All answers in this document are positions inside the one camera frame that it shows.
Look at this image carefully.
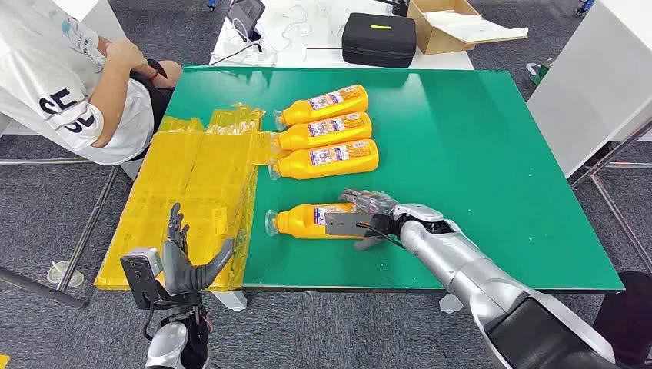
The grey metal leg frame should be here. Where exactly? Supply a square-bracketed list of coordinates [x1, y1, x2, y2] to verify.
[0, 156, 121, 294]
[567, 115, 652, 276]

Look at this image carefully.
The tablet on stand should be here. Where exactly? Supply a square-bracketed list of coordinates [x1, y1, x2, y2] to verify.
[226, 0, 267, 43]

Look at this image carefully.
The black power cable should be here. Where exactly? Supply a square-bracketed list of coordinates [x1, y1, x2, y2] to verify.
[209, 42, 264, 66]

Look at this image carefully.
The white table foot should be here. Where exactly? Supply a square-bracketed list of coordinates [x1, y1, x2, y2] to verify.
[211, 290, 249, 313]
[438, 292, 465, 314]

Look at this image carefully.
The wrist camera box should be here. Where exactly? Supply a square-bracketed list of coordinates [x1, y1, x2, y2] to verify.
[120, 247, 171, 311]
[324, 212, 374, 239]

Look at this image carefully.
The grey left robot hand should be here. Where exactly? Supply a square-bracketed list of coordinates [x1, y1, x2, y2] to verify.
[161, 202, 235, 298]

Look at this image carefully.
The white foam sheet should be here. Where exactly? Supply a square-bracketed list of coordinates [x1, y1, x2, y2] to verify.
[424, 10, 530, 45]

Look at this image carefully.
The white cabinet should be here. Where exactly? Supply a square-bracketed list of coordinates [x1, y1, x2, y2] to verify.
[526, 0, 652, 179]

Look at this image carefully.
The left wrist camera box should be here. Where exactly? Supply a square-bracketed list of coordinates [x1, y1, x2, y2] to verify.
[120, 247, 171, 311]

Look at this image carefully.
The brown cardboard box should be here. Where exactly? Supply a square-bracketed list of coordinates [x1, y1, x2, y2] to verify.
[406, 0, 530, 56]

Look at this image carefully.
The yellow taped board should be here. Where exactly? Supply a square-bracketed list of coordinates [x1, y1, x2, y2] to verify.
[93, 101, 278, 292]

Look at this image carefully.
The white table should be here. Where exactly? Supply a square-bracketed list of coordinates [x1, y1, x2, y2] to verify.
[208, 0, 474, 71]

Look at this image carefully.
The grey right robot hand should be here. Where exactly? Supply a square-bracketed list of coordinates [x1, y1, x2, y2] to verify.
[338, 189, 404, 251]

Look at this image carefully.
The black zip case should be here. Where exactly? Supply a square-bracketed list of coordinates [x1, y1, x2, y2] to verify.
[341, 12, 417, 69]

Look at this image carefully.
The clear plastic cup lid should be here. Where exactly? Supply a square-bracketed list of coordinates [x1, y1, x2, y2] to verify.
[46, 261, 85, 288]

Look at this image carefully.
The person's left hand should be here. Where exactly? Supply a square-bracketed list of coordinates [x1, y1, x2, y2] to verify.
[155, 61, 183, 88]

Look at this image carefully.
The person's right hand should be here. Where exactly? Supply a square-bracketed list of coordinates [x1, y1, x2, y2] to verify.
[105, 39, 148, 70]

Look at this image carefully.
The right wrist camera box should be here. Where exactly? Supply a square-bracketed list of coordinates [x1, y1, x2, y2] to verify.
[324, 212, 374, 239]

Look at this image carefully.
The green and white object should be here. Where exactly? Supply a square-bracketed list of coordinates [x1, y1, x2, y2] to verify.
[526, 57, 555, 87]

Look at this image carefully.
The person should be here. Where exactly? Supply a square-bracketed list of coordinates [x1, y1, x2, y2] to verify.
[0, 0, 183, 167]

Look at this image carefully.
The orange detergent bottle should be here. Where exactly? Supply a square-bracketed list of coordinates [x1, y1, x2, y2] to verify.
[264, 202, 360, 241]
[267, 138, 381, 181]
[274, 84, 369, 132]
[268, 111, 373, 154]

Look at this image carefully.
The dark metal bar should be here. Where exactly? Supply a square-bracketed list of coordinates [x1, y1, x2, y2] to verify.
[0, 265, 91, 310]

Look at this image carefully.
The white charger cable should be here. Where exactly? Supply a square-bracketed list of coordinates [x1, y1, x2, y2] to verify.
[274, 4, 319, 55]

